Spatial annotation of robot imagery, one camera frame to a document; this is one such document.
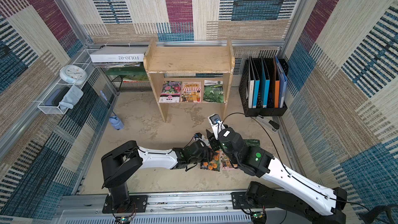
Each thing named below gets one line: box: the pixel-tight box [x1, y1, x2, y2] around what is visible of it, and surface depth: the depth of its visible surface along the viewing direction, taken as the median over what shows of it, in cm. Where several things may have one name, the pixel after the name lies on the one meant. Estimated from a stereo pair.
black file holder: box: [238, 58, 289, 117], surface depth 93 cm
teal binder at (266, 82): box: [260, 55, 271, 109], surface depth 91 cm
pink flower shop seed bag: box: [220, 148, 238, 171], surface depth 87 cm
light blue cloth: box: [59, 85, 84, 111], surface depth 70 cm
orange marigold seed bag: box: [200, 150, 221, 172], surface depth 85 cm
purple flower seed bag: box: [158, 80, 182, 104], surface depth 91 cm
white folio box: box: [89, 46, 149, 63], surface depth 81 cm
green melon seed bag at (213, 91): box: [203, 79, 225, 104], surface depth 91 cm
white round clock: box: [59, 64, 88, 86], surface depth 76 cm
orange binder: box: [273, 56, 280, 109], surface depth 91 cm
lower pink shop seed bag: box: [180, 81, 202, 103], surface depth 91 cm
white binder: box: [247, 56, 255, 109], surface depth 93 cm
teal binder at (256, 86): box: [250, 56, 261, 109], surface depth 89 cm
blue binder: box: [274, 55, 288, 108], surface depth 89 cm
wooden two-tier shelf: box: [143, 38, 236, 123], surface depth 81 cm
